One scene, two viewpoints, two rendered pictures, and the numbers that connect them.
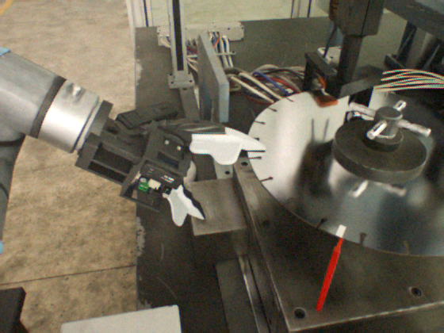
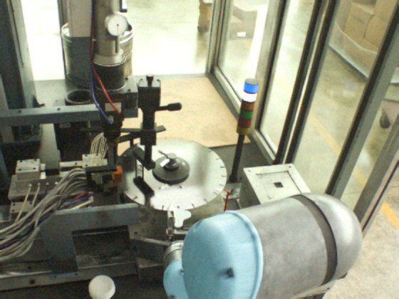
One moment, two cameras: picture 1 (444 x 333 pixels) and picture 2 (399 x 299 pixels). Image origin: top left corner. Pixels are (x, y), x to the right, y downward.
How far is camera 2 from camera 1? 0.92 m
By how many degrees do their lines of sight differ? 73
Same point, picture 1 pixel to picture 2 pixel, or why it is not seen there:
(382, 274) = not seen: hidden behind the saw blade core
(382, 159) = (183, 169)
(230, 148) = (180, 212)
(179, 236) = (158, 285)
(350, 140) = (169, 174)
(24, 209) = not seen: outside the picture
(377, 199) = (201, 176)
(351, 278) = (209, 205)
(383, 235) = (219, 180)
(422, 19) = (81, 117)
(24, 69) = not seen: hidden behind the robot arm
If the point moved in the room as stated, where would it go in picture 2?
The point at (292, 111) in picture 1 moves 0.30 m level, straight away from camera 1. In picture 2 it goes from (137, 190) to (38, 171)
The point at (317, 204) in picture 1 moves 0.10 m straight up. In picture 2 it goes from (206, 193) to (210, 165)
